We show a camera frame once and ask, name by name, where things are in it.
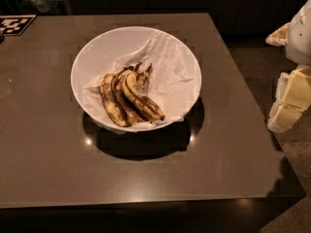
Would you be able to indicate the white bowl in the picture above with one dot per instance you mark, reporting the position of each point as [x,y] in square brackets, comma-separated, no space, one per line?
[107,49]

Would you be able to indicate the black white fiducial marker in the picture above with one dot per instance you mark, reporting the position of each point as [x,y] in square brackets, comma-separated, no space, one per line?
[15,25]

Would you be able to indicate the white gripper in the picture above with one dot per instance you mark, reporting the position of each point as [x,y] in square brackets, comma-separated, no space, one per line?
[299,38]

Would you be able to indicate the bunch of overripe bananas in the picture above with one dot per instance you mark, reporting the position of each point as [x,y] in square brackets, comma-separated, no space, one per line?
[124,96]

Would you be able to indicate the white paper towel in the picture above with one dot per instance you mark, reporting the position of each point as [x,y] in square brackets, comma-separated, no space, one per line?
[168,68]

